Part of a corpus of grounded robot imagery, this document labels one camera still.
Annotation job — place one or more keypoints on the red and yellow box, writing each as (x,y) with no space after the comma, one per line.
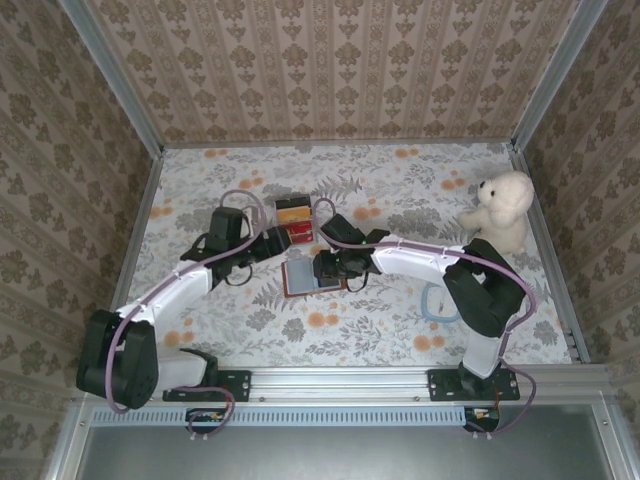
(302,234)

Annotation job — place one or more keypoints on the orange credit card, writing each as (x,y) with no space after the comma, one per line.
(295,215)

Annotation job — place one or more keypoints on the black credit card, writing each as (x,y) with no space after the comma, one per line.
(292,203)

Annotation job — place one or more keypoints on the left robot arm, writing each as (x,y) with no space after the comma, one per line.
(170,290)

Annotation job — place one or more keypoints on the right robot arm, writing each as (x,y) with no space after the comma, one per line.
(410,257)

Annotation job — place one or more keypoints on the floral table cover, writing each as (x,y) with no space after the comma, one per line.
(350,330)

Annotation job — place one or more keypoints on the white plush toy dog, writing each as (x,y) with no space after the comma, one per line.
(505,210)

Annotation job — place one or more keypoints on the grey metal panel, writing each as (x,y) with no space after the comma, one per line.
(350,455)

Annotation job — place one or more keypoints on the black wiring port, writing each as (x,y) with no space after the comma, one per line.
(207,417)

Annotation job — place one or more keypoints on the aluminium frame rail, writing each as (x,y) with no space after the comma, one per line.
(340,382)

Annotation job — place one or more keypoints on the aluminium corner post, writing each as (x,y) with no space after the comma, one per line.
(112,75)
(550,75)

